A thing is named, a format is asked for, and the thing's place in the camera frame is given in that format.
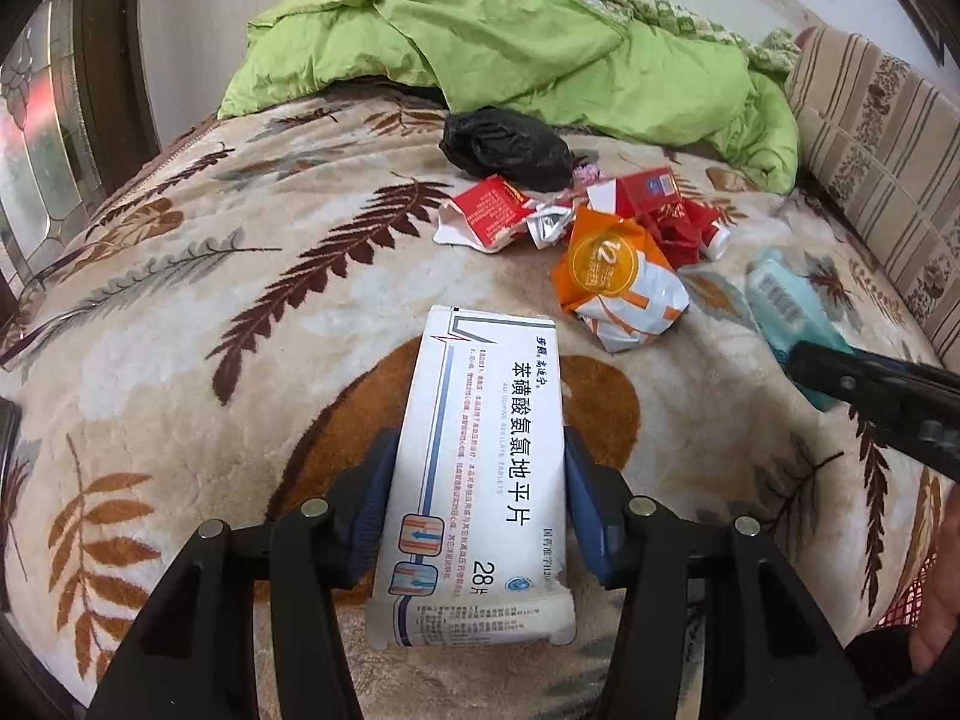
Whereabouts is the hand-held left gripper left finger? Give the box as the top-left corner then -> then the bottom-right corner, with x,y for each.
86,427 -> 402,720

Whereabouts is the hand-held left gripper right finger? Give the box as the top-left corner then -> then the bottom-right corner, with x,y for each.
562,426 -> 875,720

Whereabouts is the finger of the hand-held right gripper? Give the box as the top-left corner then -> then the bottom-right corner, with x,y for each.
784,341 -> 960,482

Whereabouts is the white medicine box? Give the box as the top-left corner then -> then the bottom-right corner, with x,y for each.
365,305 -> 578,650

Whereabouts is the teal barcode packet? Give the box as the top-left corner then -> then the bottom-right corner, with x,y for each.
746,247 -> 856,413

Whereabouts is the red mesh basket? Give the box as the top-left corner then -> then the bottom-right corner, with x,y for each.
876,561 -> 938,632

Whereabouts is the orange and white packet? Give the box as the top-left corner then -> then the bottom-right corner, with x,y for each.
551,208 -> 691,355

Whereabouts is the red wrapper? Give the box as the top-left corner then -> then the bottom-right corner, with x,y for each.
641,199 -> 721,267

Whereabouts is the silver foil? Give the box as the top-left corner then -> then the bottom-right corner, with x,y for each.
525,199 -> 578,248

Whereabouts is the torn red and white carton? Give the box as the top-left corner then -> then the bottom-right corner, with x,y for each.
433,174 -> 537,252

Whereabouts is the red carton with blue mark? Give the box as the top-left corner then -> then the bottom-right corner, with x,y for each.
585,167 -> 683,222

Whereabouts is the person's right forearm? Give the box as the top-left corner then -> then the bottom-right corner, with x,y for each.
907,561 -> 960,680

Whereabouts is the striped floral cushion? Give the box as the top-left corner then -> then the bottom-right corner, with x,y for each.
784,22 -> 960,361

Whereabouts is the black plastic bag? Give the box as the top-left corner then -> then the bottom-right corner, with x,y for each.
439,107 -> 575,194

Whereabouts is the black phone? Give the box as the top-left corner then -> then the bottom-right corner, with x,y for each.
0,396 -> 22,470

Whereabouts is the green quilt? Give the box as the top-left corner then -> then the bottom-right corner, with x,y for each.
217,0 -> 803,196

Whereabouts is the stained glass door panel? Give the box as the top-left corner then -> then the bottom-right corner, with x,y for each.
0,0 -> 106,278

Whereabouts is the dark wooden door frame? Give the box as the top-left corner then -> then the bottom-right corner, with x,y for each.
71,0 -> 162,158

